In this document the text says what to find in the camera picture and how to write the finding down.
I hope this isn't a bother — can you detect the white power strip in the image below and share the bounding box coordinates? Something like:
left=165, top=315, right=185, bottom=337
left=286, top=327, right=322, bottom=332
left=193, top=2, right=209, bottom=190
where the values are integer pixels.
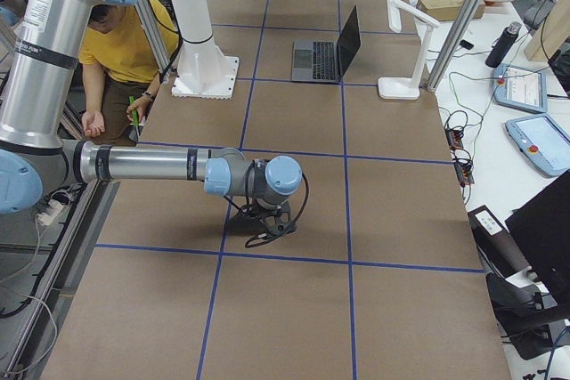
left=37, top=199, right=65, bottom=226

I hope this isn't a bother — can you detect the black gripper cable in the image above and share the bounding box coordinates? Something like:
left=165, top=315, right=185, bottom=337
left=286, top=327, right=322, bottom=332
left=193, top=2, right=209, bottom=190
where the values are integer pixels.
left=227, top=159, right=310, bottom=249

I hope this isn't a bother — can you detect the black box with white label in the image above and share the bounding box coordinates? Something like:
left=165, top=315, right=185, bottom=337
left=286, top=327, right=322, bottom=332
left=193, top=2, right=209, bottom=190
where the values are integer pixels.
left=468, top=206, right=530, bottom=277

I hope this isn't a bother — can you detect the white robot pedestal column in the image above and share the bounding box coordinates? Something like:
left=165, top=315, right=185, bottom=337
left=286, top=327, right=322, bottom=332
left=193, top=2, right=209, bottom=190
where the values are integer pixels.
left=171, top=0, right=239, bottom=100

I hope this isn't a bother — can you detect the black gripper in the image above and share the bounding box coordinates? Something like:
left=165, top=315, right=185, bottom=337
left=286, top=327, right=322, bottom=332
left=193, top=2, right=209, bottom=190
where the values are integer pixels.
left=243, top=201, right=294, bottom=235

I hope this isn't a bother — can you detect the far blue teach pendant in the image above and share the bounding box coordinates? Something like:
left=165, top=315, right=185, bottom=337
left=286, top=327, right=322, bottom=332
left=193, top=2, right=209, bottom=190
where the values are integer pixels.
left=492, top=63, right=548, bottom=113

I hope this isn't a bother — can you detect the green stick tool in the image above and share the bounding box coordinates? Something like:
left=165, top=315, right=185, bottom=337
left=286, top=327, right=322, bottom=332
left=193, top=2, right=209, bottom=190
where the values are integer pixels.
left=129, top=96, right=140, bottom=127

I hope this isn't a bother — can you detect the black water bottle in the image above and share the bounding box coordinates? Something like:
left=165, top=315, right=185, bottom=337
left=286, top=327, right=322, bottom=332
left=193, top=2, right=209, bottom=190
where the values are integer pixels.
left=484, top=21, right=522, bottom=69

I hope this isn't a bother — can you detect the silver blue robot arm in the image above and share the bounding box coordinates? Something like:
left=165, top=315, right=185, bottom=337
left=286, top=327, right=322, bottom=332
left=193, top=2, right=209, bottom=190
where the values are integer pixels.
left=1, top=0, right=306, bottom=243

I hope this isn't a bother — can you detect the grey laptop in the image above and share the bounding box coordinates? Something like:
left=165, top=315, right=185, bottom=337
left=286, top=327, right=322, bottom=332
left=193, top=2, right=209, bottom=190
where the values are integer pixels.
left=291, top=5, right=361, bottom=83

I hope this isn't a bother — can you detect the black monitor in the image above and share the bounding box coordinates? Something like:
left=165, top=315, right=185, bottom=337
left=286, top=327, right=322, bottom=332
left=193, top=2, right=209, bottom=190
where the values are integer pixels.
left=506, top=172, right=569, bottom=303

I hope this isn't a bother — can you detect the cardboard box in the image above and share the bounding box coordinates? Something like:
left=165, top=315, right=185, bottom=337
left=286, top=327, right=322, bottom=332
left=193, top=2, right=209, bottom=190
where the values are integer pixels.
left=416, top=0, right=464, bottom=21

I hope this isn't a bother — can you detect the person in yellow shirt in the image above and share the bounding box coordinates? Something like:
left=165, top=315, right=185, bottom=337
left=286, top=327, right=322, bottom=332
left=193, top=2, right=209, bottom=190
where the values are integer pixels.
left=78, top=4, right=160, bottom=146

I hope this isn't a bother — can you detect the near blue teach pendant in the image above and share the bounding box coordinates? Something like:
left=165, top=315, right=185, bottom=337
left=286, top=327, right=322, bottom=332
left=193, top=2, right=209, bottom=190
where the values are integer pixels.
left=505, top=113, right=569, bottom=177

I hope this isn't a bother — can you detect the blue teach pendant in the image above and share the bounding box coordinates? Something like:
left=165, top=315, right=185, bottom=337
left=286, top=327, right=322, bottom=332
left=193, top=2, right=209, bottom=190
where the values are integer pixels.
left=505, top=113, right=569, bottom=177
left=492, top=63, right=548, bottom=113

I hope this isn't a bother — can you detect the white desk lamp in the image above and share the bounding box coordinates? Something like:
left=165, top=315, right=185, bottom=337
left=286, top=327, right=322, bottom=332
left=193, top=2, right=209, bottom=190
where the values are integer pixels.
left=377, top=0, right=441, bottom=101

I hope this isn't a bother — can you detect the aluminium frame post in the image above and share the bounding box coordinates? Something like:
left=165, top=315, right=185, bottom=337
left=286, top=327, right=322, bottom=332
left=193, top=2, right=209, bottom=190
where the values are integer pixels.
left=426, top=0, right=481, bottom=93

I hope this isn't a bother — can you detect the orange circuit board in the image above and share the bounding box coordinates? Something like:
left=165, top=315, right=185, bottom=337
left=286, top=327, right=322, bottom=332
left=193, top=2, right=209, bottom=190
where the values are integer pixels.
left=444, top=127, right=474, bottom=188

